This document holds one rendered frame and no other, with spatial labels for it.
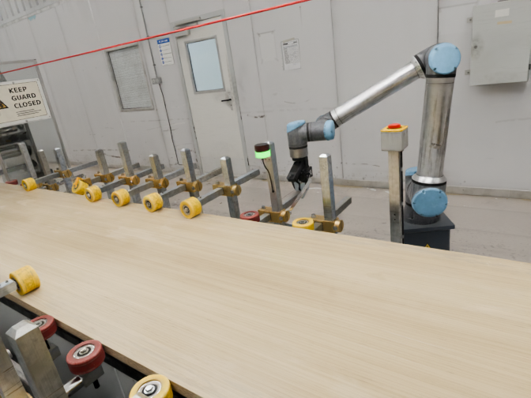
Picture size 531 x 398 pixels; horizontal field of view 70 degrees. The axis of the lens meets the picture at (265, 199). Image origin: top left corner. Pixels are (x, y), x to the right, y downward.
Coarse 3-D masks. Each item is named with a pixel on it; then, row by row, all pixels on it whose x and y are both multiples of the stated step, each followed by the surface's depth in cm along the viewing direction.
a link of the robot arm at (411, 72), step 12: (420, 60) 166; (396, 72) 172; (408, 72) 169; (420, 72) 168; (384, 84) 174; (396, 84) 172; (408, 84) 174; (360, 96) 178; (372, 96) 176; (384, 96) 176; (336, 108) 184; (348, 108) 180; (360, 108) 179; (336, 120) 183; (348, 120) 185
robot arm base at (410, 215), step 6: (408, 204) 196; (408, 210) 196; (414, 210) 193; (408, 216) 196; (414, 216) 193; (420, 216) 191; (438, 216) 193; (408, 222) 196; (414, 222) 193; (420, 222) 192; (426, 222) 191; (432, 222) 191
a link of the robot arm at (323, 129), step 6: (318, 120) 180; (324, 120) 178; (330, 120) 175; (312, 126) 174; (318, 126) 173; (324, 126) 172; (330, 126) 172; (312, 132) 174; (318, 132) 173; (324, 132) 173; (330, 132) 172; (312, 138) 176; (318, 138) 175; (324, 138) 175; (330, 138) 175
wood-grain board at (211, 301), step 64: (0, 192) 257; (0, 256) 152; (64, 256) 143; (128, 256) 136; (192, 256) 129; (256, 256) 122; (320, 256) 117; (384, 256) 112; (448, 256) 107; (64, 320) 103; (128, 320) 99; (192, 320) 96; (256, 320) 92; (320, 320) 89; (384, 320) 86; (448, 320) 83; (512, 320) 80; (192, 384) 76; (256, 384) 74; (320, 384) 72; (384, 384) 70; (448, 384) 68; (512, 384) 66
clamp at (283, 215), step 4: (260, 208) 169; (268, 208) 168; (284, 208) 165; (260, 212) 168; (264, 212) 167; (268, 212) 166; (272, 212) 164; (276, 212) 163; (280, 212) 162; (284, 212) 162; (288, 212) 164; (272, 216) 165; (276, 216) 164; (280, 216) 162; (284, 216) 162; (288, 216) 165; (272, 220) 166; (276, 220) 165; (280, 220) 163; (284, 220) 162
